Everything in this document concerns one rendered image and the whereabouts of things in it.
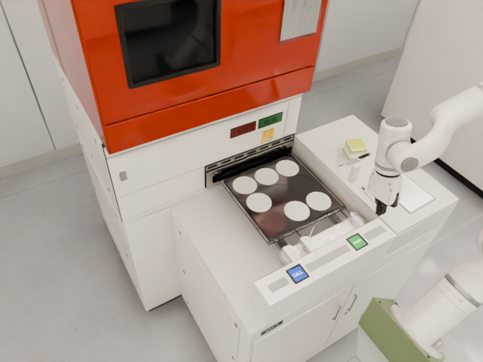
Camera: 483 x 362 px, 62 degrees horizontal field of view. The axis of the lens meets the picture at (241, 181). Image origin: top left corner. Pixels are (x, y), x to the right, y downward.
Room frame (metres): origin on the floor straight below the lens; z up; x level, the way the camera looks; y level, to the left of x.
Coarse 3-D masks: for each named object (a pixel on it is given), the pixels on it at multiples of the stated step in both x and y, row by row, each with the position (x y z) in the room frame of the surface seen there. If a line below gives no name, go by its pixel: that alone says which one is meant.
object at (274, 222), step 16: (240, 176) 1.20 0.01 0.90; (288, 176) 1.22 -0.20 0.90; (304, 176) 1.23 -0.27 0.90; (256, 192) 1.11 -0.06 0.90; (272, 192) 1.12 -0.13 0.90; (288, 192) 1.13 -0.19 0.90; (304, 192) 1.13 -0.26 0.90; (272, 208) 1.03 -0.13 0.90; (272, 224) 0.96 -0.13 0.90; (288, 224) 0.96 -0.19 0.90
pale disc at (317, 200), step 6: (312, 192) 1.13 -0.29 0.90; (318, 192) 1.14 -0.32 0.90; (306, 198) 1.10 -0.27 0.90; (312, 198) 1.10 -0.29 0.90; (318, 198) 1.10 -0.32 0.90; (324, 198) 1.11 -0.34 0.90; (312, 204) 1.07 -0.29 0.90; (318, 204) 1.07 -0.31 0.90; (324, 204) 1.08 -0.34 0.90; (330, 204) 1.08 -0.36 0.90
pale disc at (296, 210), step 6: (288, 204) 1.06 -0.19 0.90; (294, 204) 1.06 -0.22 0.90; (300, 204) 1.07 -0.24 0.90; (288, 210) 1.03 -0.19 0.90; (294, 210) 1.03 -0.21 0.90; (300, 210) 1.03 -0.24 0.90; (306, 210) 1.03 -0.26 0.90; (288, 216) 1.00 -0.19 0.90; (294, 216) 1.00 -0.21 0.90; (300, 216) 1.00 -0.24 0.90; (306, 216) 1.01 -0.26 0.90
